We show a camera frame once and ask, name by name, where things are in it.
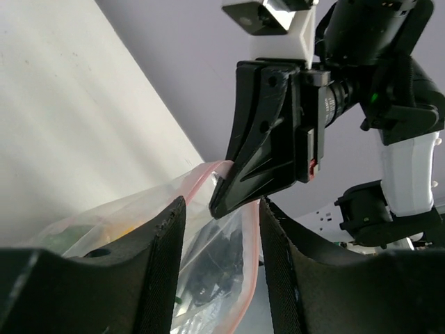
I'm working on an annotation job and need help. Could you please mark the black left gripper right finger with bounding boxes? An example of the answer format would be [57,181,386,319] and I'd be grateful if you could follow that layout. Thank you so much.
[259,199,444,333]

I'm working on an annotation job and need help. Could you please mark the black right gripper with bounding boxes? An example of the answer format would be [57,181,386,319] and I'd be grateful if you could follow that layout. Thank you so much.
[209,59,330,218]

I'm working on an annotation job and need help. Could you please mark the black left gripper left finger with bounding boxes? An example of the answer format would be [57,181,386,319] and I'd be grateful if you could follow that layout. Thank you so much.
[1,197,186,333]

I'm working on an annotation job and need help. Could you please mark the dark green toy cucumber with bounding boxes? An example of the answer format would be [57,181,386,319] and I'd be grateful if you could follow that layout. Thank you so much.
[41,225,92,254]

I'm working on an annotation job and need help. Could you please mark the clear pink zip top bag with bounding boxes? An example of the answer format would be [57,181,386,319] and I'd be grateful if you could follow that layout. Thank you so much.
[30,161,260,333]

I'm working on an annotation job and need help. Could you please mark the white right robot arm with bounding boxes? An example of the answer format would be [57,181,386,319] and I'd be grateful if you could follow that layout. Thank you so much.
[209,1,444,249]

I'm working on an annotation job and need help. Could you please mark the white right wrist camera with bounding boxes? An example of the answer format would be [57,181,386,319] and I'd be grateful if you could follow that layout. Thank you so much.
[221,0,318,69]

